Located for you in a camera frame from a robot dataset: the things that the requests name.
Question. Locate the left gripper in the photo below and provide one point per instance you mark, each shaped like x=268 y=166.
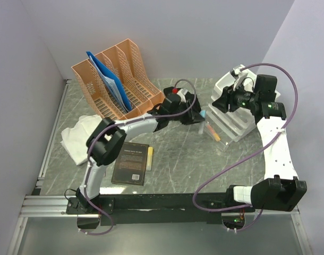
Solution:
x=193 y=117

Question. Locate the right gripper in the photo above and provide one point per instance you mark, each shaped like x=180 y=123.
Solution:
x=227 y=97

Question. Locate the blue cap highlighter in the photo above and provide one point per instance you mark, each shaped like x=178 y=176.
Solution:
x=201 y=126

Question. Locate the white plastic drawer unit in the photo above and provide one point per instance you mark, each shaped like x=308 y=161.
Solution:
x=233 y=126

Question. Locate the orange cap pink highlighter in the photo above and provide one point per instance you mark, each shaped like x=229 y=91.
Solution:
x=212 y=133

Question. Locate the yellow highlighter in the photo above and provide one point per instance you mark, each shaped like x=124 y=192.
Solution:
x=149 y=158

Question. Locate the black book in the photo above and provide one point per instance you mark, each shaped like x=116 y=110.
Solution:
x=130 y=165

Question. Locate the blue document folder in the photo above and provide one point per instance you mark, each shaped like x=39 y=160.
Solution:
x=111 y=81

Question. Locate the black cloth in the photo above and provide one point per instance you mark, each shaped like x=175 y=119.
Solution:
x=167 y=91

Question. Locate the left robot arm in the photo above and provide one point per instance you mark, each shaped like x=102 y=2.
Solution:
x=106 y=142

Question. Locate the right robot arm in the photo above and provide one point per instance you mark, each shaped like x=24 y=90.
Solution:
x=281 y=189

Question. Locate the peach plastic file organizer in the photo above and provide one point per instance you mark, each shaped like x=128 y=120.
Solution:
x=125 y=61

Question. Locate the white cloth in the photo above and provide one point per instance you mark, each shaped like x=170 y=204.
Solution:
x=74 y=139

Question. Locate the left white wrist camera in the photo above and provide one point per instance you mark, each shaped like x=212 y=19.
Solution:
x=181 y=93

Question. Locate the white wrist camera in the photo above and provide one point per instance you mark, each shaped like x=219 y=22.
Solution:
x=239 y=74
x=181 y=93

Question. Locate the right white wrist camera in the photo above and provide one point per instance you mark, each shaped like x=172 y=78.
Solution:
x=239 y=74

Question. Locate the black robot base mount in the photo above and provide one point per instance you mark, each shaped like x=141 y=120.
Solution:
x=140 y=209

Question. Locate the aluminium rail frame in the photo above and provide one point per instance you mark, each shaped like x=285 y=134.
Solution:
x=183 y=162

